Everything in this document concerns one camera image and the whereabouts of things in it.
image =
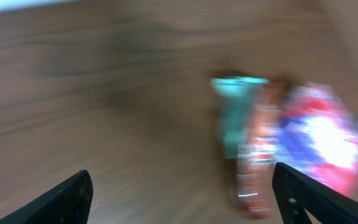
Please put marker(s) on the red orange snack bar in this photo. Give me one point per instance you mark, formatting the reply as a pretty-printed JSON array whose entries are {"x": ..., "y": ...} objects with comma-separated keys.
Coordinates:
[{"x": 256, "y": 153}]

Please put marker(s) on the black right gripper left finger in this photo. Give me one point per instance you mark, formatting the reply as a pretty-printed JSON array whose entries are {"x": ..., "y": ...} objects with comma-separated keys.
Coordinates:
[{"x": 67, "y": 203}]

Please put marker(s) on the purple tissue pack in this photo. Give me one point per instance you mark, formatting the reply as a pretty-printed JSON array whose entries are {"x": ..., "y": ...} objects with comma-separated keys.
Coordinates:
[{"x": 319, "y": 137}]

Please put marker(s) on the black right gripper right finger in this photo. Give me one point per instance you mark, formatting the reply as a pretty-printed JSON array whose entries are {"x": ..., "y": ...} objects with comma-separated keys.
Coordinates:
[{"x": 298, "y": 195}]

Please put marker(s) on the mint green wipes pack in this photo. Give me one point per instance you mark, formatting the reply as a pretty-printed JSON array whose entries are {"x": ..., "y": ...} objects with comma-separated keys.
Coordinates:
[{"x": 237, "y": 96}]

